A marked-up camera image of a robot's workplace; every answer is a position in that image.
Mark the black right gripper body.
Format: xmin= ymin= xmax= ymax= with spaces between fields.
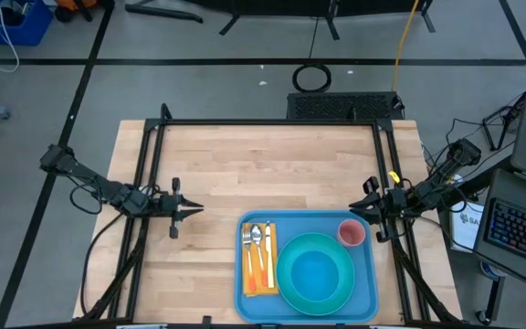
xmin=363 ymin=175 xmax=410 ymax=243

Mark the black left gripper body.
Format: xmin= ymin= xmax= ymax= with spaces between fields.
xmin=146 ymin=176 xmax=183 ymax=239

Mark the pink plastic cup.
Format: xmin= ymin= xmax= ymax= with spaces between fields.
xmin=337 ymin=218 xmax=367 ymax=249

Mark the blue plastic bowl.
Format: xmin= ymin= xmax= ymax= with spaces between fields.
xmin=284 ymin=240 xmax=347 ymax=310

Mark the knife with pale handle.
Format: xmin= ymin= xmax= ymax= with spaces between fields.
xmin=264 ymin=221 xmax=277 ymax=290

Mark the yellow cloth napkin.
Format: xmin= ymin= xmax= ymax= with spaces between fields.
xmin=240 ymin=221 xmax=281 ymax=298

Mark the teal plastic plate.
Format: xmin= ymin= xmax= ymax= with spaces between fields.
xmin=275 ymin=231 xmax=356 ymax=317

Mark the blue plastic tray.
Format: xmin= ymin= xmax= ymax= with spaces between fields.
xmin=234 ymin=209 xmax=381 ymax=325

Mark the white box with logo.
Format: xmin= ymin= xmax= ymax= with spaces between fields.
xmin=448 ymin=200 xmax=487 ymax=253

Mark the black mesh computer case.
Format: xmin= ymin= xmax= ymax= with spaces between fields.
xmin=286 ymin=90 xmax=405 ymax=122

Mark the computer keyboard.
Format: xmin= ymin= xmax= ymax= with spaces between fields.
xmin=472 ymin=167 xmax=526 ymax=296

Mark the orange shop vacuum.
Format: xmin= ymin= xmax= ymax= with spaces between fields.
xmin=52 ymin=0 xmax=116 ymax=23

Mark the blue storage bin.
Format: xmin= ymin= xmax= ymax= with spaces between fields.
xmin=0 ymin=0 xmax=54 ymax=47

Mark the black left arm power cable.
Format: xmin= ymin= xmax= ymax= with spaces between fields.
xmin=79 ymin=212 xmax=125 ymax=316

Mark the coiled black cable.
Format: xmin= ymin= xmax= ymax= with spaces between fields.
xmin=291 ymin=63 xmax=333 ymax=94

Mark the yellow hanging power cord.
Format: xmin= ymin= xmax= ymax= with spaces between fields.
xmin=390 ymin=0 xmax=422 ymax=91

